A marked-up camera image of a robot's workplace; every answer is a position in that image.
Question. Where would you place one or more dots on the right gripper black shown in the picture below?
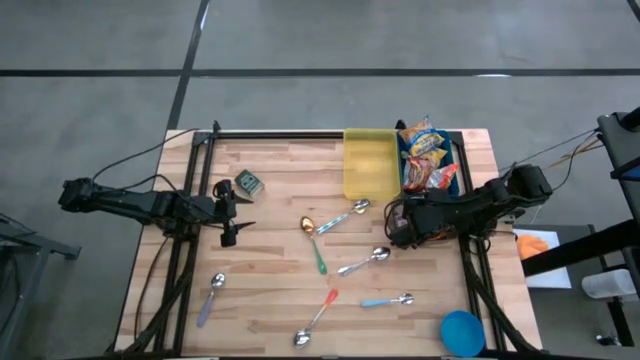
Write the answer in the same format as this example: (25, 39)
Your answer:
(417, 222)

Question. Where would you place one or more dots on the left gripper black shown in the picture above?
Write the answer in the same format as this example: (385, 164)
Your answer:
(225, 212)

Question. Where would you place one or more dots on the orange red snack bag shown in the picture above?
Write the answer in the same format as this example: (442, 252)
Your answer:
(415, 174)

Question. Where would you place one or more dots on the orange silver snack bag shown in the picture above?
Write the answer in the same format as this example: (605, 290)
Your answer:
(442, 176)

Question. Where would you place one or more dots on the blue yellow snack bag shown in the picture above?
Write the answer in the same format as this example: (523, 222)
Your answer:
(422, 139)

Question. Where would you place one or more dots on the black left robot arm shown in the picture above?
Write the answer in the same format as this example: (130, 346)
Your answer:
(130, 202)

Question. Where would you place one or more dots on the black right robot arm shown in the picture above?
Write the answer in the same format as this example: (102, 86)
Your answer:
(490, 197)

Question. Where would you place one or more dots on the plain silver metal spoon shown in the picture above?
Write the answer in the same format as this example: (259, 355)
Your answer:
(382, 253)

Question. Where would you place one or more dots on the yellow plastic bin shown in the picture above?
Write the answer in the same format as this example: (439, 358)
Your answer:
(370, 165)

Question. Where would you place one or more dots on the teal blue plastic bin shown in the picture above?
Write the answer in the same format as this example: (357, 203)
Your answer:
(451, 145)

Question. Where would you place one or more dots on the orange soft object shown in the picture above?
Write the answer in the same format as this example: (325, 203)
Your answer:
(531, 246)

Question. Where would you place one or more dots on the blue round lid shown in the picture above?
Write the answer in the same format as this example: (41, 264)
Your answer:
(462, 333)

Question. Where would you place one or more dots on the white paper sheet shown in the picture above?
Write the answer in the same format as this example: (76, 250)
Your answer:
(550, 277)

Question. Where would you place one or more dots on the dark grey metal stand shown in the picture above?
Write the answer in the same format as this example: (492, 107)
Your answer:
(50, 246)

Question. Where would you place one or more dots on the white plastic roll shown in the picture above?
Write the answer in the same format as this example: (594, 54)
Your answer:
(607, 284)

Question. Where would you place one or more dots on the black metal stand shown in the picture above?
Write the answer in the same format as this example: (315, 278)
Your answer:
(620, 145)

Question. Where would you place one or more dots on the small black floor object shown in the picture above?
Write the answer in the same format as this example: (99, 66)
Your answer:
(607, 340)

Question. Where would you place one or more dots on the black aluminium table frame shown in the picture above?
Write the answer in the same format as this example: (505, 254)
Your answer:
(280, 135)

